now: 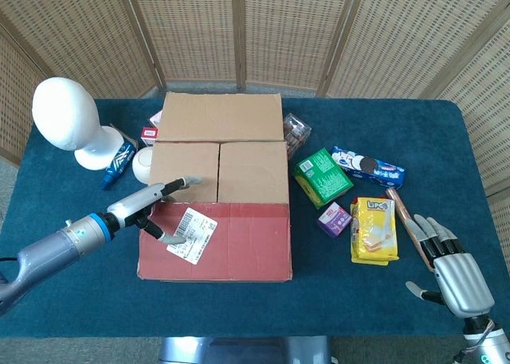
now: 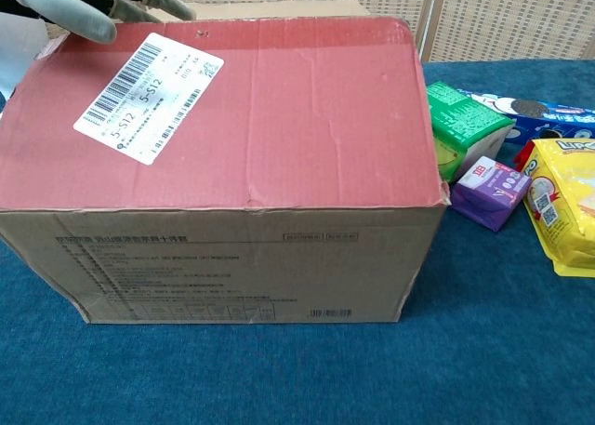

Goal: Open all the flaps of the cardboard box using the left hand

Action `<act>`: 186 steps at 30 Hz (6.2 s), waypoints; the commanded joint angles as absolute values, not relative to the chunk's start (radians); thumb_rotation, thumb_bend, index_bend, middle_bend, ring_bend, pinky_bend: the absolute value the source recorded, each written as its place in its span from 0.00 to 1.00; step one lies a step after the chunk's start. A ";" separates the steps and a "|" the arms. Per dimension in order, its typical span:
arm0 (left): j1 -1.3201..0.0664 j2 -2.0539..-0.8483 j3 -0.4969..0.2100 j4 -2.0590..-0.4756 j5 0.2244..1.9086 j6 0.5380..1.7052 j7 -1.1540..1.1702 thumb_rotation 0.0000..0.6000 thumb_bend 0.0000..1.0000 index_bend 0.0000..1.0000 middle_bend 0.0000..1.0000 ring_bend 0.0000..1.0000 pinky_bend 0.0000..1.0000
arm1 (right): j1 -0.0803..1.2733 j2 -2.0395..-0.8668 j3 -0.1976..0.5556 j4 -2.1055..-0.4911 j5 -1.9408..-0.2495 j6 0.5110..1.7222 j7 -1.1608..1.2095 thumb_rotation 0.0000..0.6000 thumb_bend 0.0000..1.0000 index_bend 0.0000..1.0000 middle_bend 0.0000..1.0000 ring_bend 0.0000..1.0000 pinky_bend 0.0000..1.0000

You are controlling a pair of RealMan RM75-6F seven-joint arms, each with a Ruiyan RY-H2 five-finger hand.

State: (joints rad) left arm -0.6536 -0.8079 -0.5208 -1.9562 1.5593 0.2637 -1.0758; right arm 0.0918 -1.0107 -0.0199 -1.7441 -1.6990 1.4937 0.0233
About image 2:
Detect blue sandwich cookie box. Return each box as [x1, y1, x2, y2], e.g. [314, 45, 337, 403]
[457, 88, 595, 152]

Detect white barcode shipping label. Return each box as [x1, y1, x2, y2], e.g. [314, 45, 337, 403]
[73, 32, 225, 166]

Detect left robot hand grey glove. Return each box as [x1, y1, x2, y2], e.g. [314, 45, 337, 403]
[8, 0, 199, 45]

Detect red snack package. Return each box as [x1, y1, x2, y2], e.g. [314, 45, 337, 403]
[513, 140, 536, 171]

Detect white rounded object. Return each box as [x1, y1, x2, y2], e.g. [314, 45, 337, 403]
[0, 13, 51, 114]

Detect purple small tissue pack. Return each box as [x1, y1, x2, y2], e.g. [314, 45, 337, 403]
[451, 155, 533, 233]

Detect yellow snack bag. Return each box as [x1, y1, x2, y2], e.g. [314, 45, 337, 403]
[520, 138, 595, 277]

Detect blue tablecloth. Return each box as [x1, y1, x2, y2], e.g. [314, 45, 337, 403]
[0, 58, 595, 425]

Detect woven wooden folding screen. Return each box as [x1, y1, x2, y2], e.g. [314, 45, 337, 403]
[185, 0, 595, 63]

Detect green snack package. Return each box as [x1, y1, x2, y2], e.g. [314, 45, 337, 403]
[425, 81, 516, 184]

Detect brown cardboard shipping box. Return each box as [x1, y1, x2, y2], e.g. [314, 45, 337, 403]
[0, 0, 452, 325]

